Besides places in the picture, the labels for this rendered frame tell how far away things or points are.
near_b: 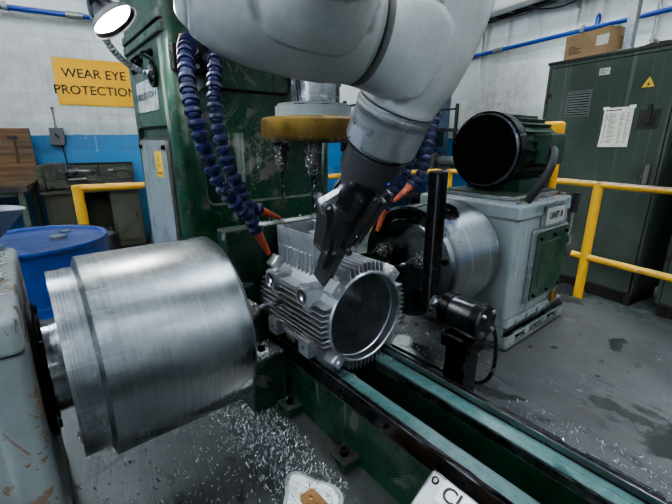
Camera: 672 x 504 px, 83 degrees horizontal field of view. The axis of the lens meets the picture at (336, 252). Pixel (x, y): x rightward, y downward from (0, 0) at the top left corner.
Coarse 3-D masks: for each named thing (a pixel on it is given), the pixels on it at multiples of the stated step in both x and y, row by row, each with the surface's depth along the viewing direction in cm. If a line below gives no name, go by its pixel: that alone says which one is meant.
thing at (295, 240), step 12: (288, 228) 69; (300, 228) 75; (312, 228) 77; (288, 240) 69; (300, 240) 66; (312, 240) 63; (288, 252) 70; (300, 252) 66; (312, 252) 64; (300, 264) 68; (312, 264) 65
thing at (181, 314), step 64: (128, 256) 46; (192, 256) 48; (64, 320) 38; (128, 320) 40; (192, 320) 44; (256, 320) 49; (64, 384) 42; (128, 384) 39; (192, 384) 44; (128, 448) 44
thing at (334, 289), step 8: (272, 256) 72; (280, 256) 71; (272, 264) 71; (280, 264) 72; (384, 264) 66; (392, 272) 65; (336, 280) 58; (328, 288) 58; (336, 288) 58; (344, 288) 59; (336, 296) 58; (392, 336) 69; (328, 352) 62; (328, 360) 61; (336, 360) 61; (344, 360) 62; (336, 368) 62
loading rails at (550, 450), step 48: (288, 384) 75; (336, 384) 62; (384, 384) 68; (432, 384) 62; (336, 432) 64; (384, 432) 54; (432, 432) 51; (480, 432) 53; (528, 432) 51; (384, 480) 56; (480, 480) 43; (528, 480) 49; (576, 480) 44; (624, 480) 43
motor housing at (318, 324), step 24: (288, 264) 71; (360, 264) 61; (264, 288) 71; (288, 288) 66; (360, 288) 75; (384, 288) 69; (288, 312) 65; (312, 312) 61; (336, 312) 78; (360, 312) 75; (384, 312) 70; (312, 336) 61; (336, 336) 72; (360, 336) 71; (384, 336) 68; (360, 360) 65
